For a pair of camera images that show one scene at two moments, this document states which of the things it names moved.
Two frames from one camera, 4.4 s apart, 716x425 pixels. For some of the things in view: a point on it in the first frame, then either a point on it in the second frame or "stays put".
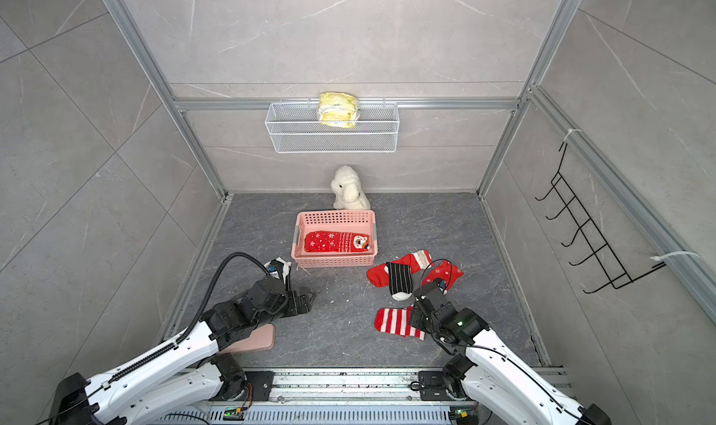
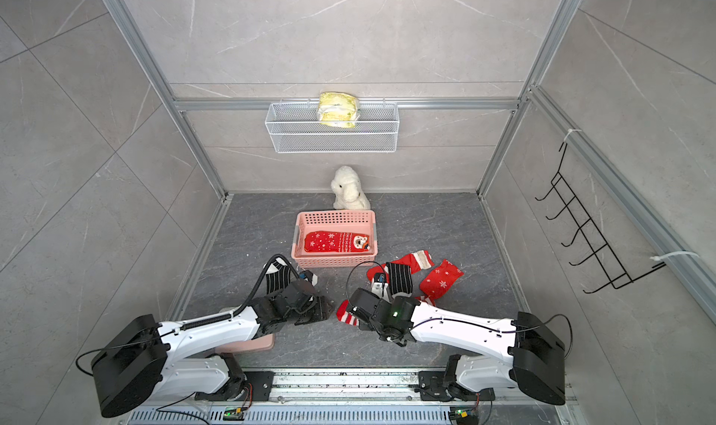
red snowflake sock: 447,272 stays put
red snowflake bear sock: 323,241 stays put
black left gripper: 297,308 to 323,311
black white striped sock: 278,267 stays put
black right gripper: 416,313 to 364,326
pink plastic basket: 356,221 stays put
